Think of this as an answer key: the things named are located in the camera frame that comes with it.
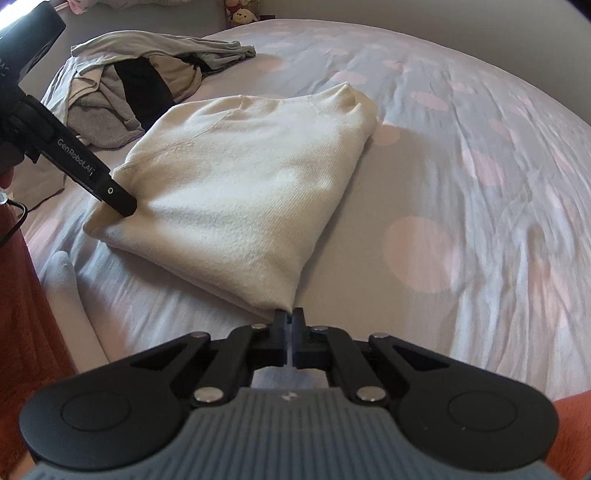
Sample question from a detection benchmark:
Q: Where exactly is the brown garment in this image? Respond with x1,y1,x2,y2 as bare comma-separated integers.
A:
148,54,202,103

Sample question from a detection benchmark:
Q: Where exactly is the cream white sweater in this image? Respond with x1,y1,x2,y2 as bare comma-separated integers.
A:
84,83,378,314

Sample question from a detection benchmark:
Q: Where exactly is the grey garment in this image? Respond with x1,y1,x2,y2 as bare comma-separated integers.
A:
41,30,256,149

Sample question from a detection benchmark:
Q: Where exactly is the polka dot bed sheet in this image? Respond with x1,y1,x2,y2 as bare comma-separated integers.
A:
18,18,591,407

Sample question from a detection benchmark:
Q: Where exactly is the pink rolled duvet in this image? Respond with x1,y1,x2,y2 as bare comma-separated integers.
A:
57,0,190,15

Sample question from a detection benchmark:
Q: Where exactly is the plush toy hanging organizer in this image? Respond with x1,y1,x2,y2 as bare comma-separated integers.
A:
224,0,260,28

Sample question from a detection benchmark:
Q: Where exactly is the black garment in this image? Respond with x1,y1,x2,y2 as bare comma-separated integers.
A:
114,57,175,131

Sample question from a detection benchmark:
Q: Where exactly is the red orange blanket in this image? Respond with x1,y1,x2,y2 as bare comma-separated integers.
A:
1,231,74,479

